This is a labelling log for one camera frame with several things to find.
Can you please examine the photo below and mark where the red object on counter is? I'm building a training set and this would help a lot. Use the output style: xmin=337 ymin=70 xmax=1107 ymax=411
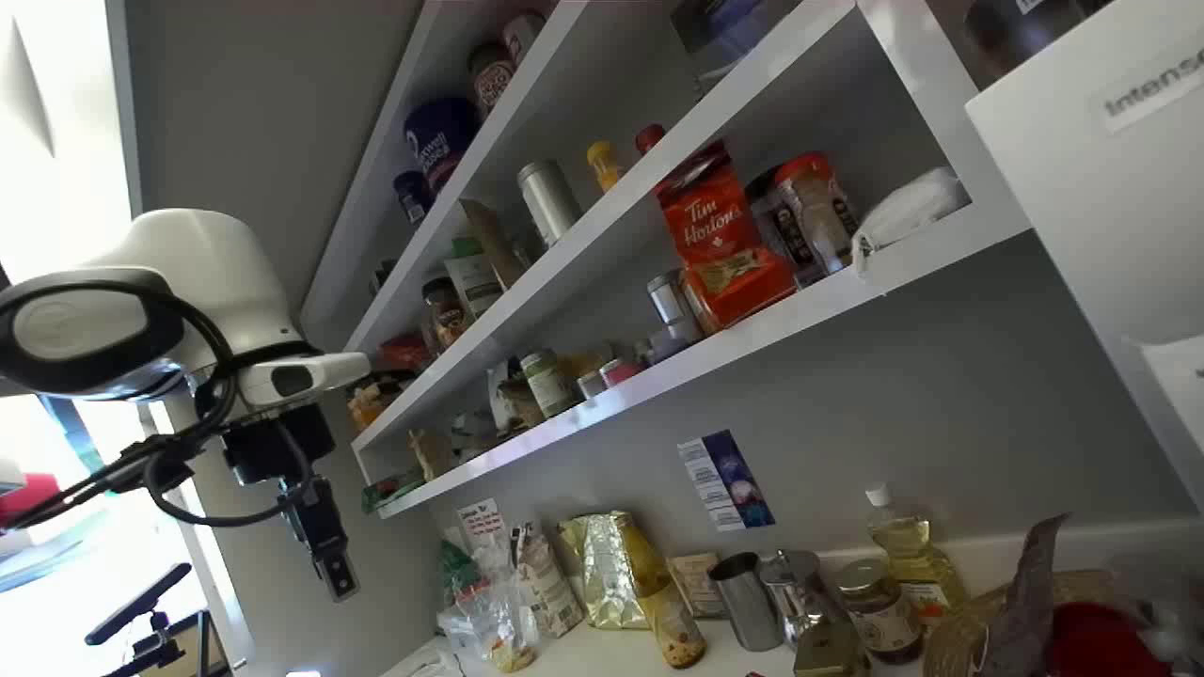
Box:
xmin=1047 ymin=603 xmax=1171 ymax=677

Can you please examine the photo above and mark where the blue white wall card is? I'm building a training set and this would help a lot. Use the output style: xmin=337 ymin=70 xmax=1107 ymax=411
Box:
xmin=677 ymin=432 xmax=775 ymax=534

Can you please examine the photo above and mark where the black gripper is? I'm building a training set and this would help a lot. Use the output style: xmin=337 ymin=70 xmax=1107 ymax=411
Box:
xmin=225 ymin=411 xmax=358 ymax=599

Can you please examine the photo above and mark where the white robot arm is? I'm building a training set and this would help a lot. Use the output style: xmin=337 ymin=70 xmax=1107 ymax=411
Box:
xmin=0 ymin=207 xmax=367 ymax=599

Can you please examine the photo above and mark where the gold foil bag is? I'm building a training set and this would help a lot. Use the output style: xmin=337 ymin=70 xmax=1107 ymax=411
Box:
xmin=558 ymin=511 xmax=669 ymax=632

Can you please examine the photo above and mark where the grey metal cup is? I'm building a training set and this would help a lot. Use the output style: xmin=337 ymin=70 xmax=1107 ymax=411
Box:
xmin=708 ymin=554 xmax=782 ymax=652

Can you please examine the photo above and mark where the orange snack packet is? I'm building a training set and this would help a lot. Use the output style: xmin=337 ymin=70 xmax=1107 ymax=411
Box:
xmin=653 ymin=143 xmax=797 ymax=332

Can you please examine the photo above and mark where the red lid clear jar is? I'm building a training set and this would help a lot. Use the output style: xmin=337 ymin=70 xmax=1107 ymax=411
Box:
xmin=775 ymin=150 xmax=856 ymax=273

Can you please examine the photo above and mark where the blue packet top shelf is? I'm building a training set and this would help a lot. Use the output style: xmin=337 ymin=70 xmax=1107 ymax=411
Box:
xmin=402 ymin=93 xmax=476 ymax=193

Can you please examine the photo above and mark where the white box with label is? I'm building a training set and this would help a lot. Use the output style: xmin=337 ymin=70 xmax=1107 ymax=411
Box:
xmin=968 ymin=0 xmax=1204 ymax=504

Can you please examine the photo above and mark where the yellow oil bottle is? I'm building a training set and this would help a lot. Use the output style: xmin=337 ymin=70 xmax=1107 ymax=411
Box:
xmin=864 ymin=485 xmax=968 ymax=622

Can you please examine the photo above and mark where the glass jar on counter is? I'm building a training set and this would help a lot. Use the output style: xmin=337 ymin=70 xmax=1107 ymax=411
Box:
xmin=834 ymin=562 xmax=926 ymax=664

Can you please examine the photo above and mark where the green lid jar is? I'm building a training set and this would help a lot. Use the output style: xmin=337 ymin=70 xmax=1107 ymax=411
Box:
xmin=442 ymin=238 xmax=501 ymax=315

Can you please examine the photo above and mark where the clear plastic food bag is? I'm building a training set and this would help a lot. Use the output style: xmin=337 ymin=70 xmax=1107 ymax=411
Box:
xmin=437 ymin=583 xmax=538 ymax=677

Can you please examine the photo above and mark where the white wall shelf unit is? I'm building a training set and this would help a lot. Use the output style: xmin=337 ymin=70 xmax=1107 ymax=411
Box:
xmin=293 ymin=0 xmax=1033 ymax=521

